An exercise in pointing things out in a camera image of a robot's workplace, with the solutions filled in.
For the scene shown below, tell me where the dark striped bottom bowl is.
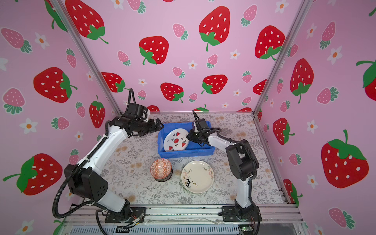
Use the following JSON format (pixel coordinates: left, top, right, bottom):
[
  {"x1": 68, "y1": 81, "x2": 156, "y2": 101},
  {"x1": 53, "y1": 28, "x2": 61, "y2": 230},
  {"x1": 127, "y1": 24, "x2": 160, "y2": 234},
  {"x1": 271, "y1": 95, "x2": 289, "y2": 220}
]
[{"x1": 154, "y1": 171, "x2": 173, "y2": 182}]

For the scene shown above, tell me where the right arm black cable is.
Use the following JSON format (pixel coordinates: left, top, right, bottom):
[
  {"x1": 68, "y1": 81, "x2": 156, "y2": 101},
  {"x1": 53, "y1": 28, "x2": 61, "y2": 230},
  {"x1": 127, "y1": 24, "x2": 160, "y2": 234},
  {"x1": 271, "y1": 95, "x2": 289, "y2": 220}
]
[{"x1": 191, "y1": 109, "x2": 262, "y2": 235}]

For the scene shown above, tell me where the cream floral plate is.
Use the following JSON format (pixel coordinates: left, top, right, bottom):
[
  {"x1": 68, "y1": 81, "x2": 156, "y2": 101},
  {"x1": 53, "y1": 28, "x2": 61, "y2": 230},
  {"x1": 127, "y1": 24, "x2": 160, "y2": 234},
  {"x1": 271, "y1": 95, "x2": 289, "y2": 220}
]
[{"x1": 180, "y1": 160, "x2": 215, "y2": 194}]

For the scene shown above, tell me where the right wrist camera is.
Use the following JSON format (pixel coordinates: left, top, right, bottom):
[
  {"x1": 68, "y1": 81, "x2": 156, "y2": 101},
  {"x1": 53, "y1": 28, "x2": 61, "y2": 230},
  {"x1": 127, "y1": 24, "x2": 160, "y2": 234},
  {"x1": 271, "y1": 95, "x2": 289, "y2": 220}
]
[{"x1": 193, "y1": 118, "x2": 210, "y2": 132}]

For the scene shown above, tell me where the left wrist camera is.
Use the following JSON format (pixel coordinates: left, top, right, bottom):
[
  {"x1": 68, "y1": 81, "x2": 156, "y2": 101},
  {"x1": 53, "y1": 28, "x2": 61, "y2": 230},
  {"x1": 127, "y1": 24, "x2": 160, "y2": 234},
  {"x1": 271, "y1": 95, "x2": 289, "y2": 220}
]
[{"x1": 123, "y1": 103, "x2": 148, "y2": 121}]

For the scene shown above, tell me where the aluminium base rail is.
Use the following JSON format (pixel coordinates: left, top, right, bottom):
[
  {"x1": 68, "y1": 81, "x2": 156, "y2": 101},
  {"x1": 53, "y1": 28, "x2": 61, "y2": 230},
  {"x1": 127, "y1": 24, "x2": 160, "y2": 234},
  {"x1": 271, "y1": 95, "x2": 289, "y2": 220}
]
[{"x1": 57, "y1": 204, "x2": 310, "y2": 235}]

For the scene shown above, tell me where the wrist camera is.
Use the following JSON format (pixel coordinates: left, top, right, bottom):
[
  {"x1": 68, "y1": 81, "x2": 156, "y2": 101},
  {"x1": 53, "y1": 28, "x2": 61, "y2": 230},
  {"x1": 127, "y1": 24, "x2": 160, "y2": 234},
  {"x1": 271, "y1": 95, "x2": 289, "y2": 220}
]
[
  {"x1": 123, "y1": 103, "x2": 148, "y2": 121},
  {"x1": 193, "y1": 118, "x2": 210, "y2": 132}
]

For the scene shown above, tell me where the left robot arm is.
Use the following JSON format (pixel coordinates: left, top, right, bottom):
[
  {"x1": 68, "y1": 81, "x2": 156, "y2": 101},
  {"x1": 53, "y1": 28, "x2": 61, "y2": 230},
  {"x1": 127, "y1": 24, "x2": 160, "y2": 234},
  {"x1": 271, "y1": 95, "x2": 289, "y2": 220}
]
[{"x1": 52, "y1": 116, "x2": 164, "y2": 222}]

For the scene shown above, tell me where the green lit circuit board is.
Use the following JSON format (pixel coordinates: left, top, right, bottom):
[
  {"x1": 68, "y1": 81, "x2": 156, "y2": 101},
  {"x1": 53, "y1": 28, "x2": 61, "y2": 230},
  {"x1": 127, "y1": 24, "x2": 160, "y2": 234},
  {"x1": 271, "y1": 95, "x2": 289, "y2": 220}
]
[{"x1": 239, "y1": 225, "x2": 253, "y2": 235}]

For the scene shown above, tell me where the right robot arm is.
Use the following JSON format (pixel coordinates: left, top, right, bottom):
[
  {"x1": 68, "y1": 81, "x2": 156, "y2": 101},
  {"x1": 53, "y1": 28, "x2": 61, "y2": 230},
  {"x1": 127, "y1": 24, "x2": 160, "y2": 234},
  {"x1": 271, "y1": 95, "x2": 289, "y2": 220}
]
[{"x1": 187, "y1": 128, "x2": 262, "y2": 223}]

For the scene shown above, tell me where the watermelon pattern plate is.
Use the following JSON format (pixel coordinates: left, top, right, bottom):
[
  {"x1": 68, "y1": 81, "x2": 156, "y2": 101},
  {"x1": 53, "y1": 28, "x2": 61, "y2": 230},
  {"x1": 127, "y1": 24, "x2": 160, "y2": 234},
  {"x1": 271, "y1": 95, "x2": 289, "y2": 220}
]
[{"x1": 163, "y1": 128, "x2": 190, "y2": 152}]

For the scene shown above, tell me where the orange patterned top bowl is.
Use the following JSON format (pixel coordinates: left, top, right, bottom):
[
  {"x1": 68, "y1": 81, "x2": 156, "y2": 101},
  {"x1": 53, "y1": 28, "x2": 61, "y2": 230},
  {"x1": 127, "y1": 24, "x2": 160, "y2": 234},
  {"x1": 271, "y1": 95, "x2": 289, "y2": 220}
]
[{"x1": 150, "y1": 158, "x2": 172, "y2": 178}]

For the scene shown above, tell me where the blue plastic bin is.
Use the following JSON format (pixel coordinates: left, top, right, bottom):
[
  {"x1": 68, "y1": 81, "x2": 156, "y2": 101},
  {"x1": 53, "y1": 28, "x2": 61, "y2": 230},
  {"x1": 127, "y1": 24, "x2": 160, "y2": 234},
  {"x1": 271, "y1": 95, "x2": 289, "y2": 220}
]
[{"x1": 158, "y1": 122, "x2": 215, "y2": 159}]

